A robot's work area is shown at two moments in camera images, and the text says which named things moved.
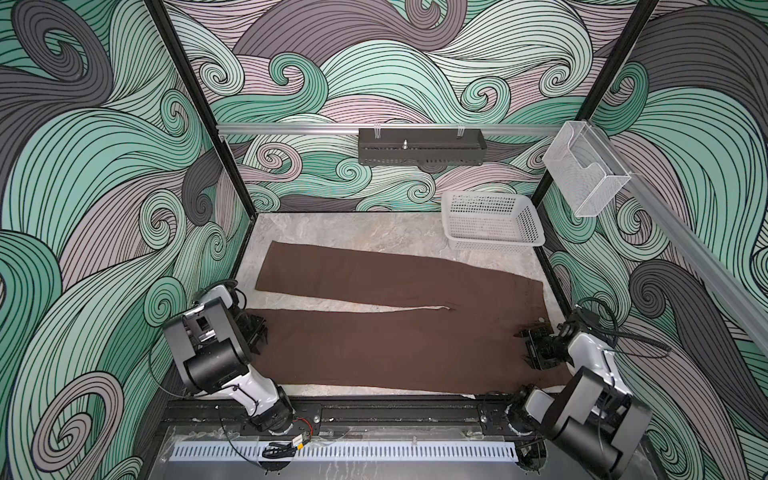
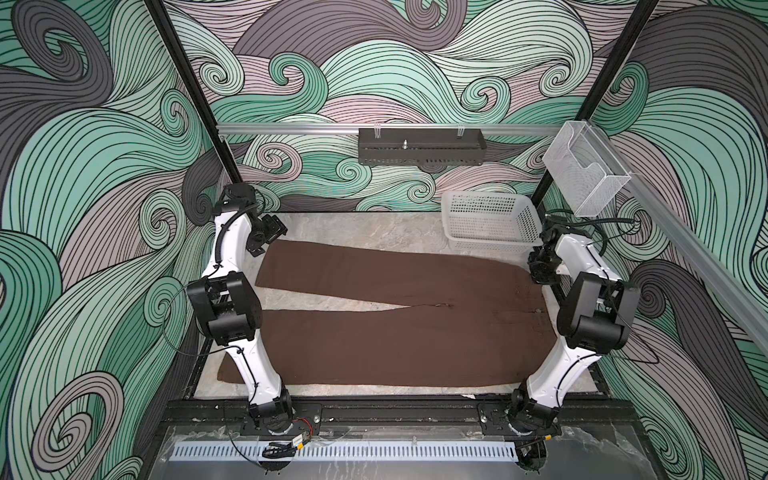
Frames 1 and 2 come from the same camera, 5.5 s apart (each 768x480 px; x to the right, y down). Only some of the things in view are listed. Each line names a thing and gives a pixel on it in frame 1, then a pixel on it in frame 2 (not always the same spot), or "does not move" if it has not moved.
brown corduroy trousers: [470, 345] does not move
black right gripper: [537, 361] → [537, 277]
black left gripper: [257, 330] → [274, 228]
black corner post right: [627, 45] does not move
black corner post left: [203, 108] does not move
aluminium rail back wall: [392, 127] does not move
